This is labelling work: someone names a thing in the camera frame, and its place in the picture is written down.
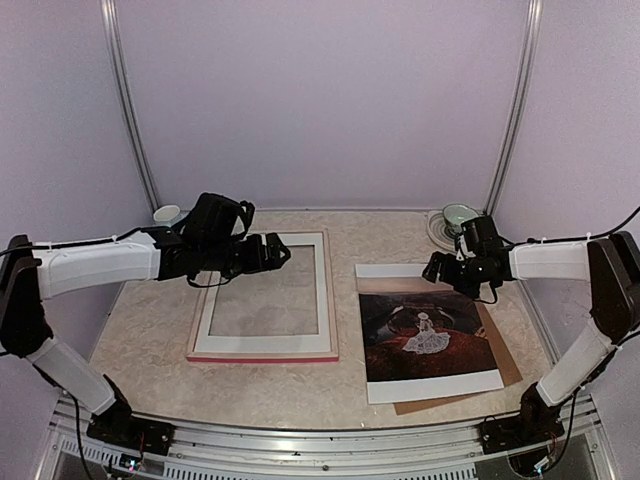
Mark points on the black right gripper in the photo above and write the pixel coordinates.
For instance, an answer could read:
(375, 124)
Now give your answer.
(447, 273)

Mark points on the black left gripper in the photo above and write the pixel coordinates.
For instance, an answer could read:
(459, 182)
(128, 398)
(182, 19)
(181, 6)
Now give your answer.
(256, 261)

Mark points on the photo print with white border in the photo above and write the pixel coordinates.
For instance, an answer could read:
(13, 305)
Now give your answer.
(422, 341)

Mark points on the white mat board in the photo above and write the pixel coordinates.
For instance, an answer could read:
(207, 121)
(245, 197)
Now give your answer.
(320, 300)

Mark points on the pink wooden picture frame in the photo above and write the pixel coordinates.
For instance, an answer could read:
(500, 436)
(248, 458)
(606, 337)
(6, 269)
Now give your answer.
(330, 300)

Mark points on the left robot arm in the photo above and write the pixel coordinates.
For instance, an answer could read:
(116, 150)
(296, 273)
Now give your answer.
(37, 275)

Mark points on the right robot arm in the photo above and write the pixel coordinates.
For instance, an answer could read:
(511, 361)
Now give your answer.
(595, 280)

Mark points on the green teacup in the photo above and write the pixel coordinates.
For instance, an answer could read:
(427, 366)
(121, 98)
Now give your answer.
(456, 214)

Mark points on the white paper cup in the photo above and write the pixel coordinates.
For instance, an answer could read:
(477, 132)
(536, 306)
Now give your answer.
(168, 216)

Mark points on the brown backing board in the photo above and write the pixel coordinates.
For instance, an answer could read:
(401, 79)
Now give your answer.
(509, 371)

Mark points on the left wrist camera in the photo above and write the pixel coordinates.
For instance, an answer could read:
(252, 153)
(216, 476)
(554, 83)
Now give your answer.
(216, 220)

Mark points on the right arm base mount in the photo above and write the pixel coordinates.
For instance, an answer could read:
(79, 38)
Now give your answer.
(509, 433)

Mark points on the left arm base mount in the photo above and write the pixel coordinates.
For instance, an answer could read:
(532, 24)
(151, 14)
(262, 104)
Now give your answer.
(140, 434)

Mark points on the right aluminium post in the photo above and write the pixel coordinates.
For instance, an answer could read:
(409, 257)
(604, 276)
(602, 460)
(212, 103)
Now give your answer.
(517, 106)

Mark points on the aluminium post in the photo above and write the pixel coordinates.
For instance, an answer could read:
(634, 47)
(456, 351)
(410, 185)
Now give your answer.
(118, 63)
(517, 106)

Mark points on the aluminium front rail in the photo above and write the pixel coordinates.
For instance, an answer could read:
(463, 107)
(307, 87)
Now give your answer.
(208, 451)

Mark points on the left aluminium post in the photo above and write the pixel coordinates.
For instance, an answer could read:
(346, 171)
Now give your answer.
(118, 63)

